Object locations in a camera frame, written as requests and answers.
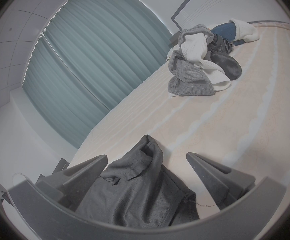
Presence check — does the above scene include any black T-shirt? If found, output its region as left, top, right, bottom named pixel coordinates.
left=76, top=135, right=200, bottom=229

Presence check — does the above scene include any bed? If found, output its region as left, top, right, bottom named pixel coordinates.
left=70, top=0, right=290, bottom=221

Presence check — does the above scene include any black chest of drawers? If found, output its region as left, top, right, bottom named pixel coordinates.
left=52, top=158, right=71, bottom=175

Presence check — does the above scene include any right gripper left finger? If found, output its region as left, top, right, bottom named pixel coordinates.
left=36, top=155, right=108, bottom=212

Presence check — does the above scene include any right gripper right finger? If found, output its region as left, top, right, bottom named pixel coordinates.
left=186, top=152, right=256, bottom=211

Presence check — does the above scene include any pile of clothes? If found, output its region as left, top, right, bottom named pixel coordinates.
left=167, top=18, right=260, bottom=98

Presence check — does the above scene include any blue-green curtain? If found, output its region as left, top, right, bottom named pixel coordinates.
left=22, top=35, right=110, bottom=149
left=42, top=0, right=176, bottom=111

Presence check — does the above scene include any grey bedside table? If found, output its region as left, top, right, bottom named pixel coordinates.
left=170, top=31, right=183, bottom=46

